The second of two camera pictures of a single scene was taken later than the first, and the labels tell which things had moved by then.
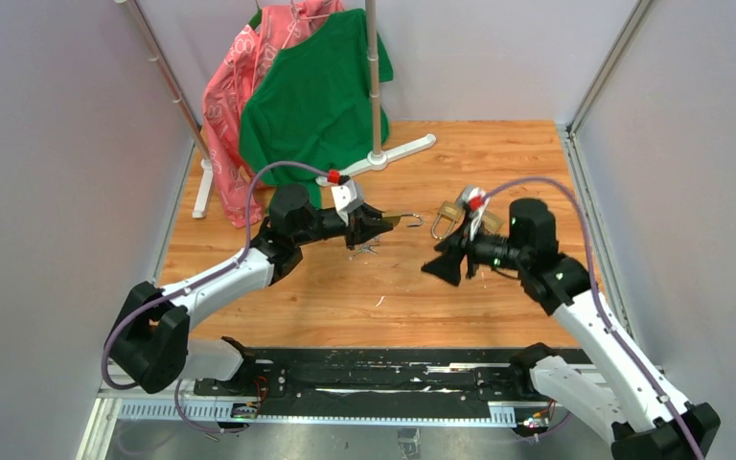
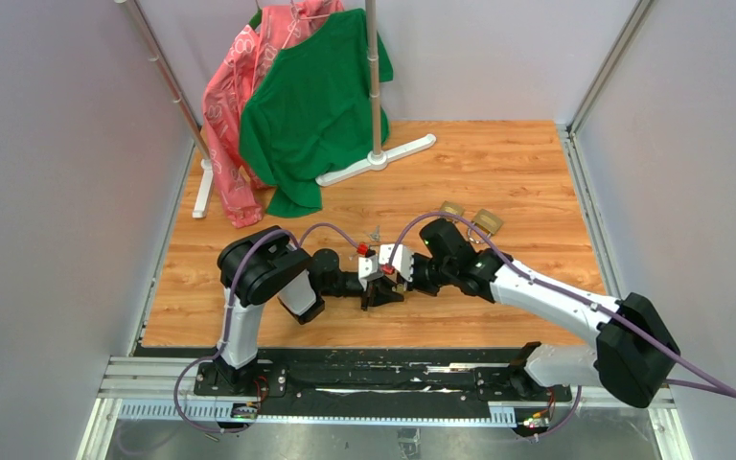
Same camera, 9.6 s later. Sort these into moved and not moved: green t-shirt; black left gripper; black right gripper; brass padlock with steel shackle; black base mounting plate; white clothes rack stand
Moved: black right gripper; black left gripper; brass padlock with steel shackle
Not moved: black base mounting plate; white clothes rack stand; green t-shirt
